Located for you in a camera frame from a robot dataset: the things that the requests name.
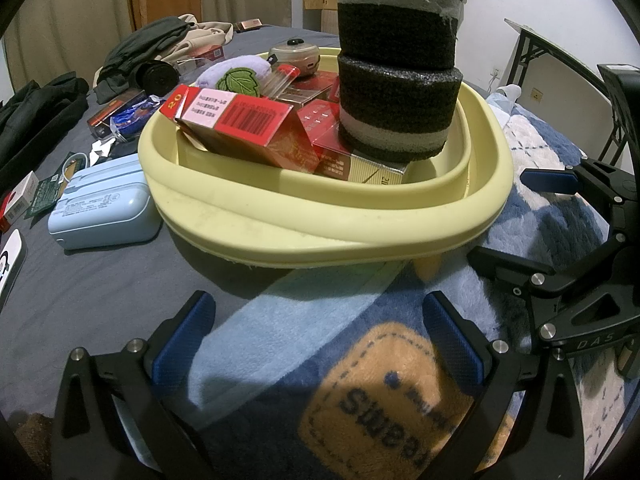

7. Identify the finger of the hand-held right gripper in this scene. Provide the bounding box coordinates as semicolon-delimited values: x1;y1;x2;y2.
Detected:
467;237;640;356
520;157;640;207

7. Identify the green packet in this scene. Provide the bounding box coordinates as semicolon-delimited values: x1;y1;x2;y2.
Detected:
25;172;68;218

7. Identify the blue plaid plush blanket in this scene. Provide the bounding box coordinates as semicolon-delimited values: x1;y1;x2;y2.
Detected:
165;95;621;480

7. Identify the bed with grey sheet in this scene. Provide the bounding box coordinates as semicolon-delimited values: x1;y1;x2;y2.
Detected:
0;25;351;411

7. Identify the yellow plastic basin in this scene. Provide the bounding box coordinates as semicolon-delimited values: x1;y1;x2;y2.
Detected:
137;46;515;268

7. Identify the black foam cylinder white band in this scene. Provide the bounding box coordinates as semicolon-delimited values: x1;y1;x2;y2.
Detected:
336;55;463;162

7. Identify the light blue cloth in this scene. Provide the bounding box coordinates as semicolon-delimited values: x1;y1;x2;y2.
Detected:
482;85;523;126

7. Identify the small white box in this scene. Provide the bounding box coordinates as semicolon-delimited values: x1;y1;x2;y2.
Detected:
0;170;40;231

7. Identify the white card with black logo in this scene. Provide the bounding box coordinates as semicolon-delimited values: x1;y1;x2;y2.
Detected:
0;228;26;306

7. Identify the beige garment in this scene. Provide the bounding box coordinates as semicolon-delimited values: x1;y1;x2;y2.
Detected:
170;12;236;58

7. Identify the red cigarette box pink label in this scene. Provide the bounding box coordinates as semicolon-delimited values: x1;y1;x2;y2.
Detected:
159;85;321;173

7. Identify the black folding table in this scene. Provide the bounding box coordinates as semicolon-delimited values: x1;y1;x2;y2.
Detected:
504;18;623;111

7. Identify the light blue hard case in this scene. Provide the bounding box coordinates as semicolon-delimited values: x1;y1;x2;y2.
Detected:
47;152;163;251

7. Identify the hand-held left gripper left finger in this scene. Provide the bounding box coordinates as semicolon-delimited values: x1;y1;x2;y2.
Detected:
50;290;217;480

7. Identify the dark green garment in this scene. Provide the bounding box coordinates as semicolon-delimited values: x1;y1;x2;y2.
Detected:
95;16;201;103

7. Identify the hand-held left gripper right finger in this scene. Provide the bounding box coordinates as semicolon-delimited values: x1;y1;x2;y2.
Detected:
422;290;586;480

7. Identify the black round object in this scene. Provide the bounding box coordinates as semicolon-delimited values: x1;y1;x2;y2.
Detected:
137;60;180;97

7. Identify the red capped clear tube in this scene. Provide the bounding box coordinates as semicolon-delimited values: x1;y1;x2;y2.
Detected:
265;63;301;98

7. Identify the white plush with green leaf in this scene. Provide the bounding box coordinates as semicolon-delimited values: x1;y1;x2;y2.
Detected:
194;54;273;100

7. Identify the black garment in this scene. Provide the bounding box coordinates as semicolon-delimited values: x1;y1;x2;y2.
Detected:
0;72;90;171

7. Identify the white charger cable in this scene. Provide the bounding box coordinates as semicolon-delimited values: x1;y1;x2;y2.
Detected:
62;152;91;181

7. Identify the dark flat box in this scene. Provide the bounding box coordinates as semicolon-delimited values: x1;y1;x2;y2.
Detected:
87;95;146;136

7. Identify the gold cigarette box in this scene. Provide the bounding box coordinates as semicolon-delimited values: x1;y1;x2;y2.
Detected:
347;150;410;187

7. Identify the round beige device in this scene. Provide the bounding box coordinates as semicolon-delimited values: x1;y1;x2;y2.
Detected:
269;39;321;77

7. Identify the black foam cylinder grey band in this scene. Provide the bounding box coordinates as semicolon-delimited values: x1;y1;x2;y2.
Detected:
336;0;466;72

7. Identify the blue snack packet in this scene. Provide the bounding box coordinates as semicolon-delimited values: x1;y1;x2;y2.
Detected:
110;92;166;138

